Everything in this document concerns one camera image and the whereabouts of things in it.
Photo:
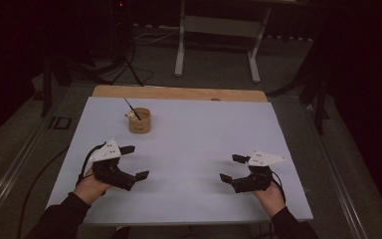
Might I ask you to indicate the person's left hand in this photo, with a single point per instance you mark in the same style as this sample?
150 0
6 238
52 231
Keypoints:
91 189

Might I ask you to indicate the round wooden brush cup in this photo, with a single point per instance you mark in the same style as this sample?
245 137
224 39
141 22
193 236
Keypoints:
140 123

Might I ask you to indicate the thin black brush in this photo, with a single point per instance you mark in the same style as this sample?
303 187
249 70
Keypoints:
132 108

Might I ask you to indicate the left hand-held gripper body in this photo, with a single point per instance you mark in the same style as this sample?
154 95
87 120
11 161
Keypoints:
112 172

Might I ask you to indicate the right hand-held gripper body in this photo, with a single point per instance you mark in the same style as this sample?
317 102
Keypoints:
255 181

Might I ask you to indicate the black tripod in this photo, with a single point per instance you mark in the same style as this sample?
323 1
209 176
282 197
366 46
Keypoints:
126 49

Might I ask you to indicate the white table mat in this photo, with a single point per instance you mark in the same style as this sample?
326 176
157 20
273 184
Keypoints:
192 139

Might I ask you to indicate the black rectangular floor frame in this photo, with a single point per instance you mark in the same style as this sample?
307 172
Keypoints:
59 122

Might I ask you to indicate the metal floor rail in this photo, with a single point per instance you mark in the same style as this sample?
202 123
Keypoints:
338 179
10 172

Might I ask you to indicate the white metal stand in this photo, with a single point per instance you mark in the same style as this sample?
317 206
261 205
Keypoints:
179 49

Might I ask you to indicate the person's right hand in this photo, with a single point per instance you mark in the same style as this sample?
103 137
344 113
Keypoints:
272 200

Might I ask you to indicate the dark metal post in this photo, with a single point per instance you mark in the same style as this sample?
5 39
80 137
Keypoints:
46 86
320 106

